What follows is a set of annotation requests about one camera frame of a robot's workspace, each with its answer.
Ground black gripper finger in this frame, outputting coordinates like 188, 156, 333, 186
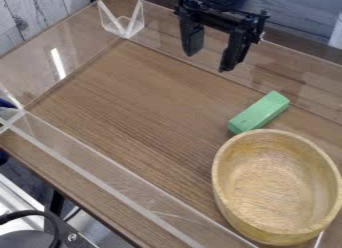
181, 17, 205, 57
220, 31, 252, 72

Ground green rectangular block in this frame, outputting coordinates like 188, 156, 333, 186
228, 91, 291, 134

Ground black table leg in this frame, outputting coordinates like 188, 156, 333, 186
50, 191, 66, 216

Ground clear acrylic tray walls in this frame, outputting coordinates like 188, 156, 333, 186
0, 0, 342, 248

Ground black metal bracket with screw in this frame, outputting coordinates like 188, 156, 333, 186
45, 215, 99, 248

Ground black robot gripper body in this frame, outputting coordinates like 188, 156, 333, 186
174, 0, 270, 44

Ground black cable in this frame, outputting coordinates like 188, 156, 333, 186
0, 210, 63, 248

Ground light wooden bowl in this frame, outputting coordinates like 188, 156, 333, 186
212, 129, 342, 246

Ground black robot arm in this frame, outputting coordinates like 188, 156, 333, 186
174, 0, 270, 72

